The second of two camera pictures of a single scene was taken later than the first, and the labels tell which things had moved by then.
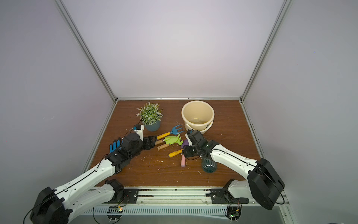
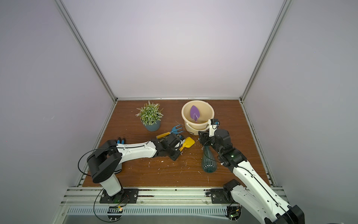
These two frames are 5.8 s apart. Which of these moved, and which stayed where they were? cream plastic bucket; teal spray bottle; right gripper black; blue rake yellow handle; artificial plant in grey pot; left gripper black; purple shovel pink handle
Moved: right gripper black; purple shovel pink handle; left gripper black
Stayed: cream plastic bucket; teal spray bottle; artificial plant in grey pot; blue rake yellow handle
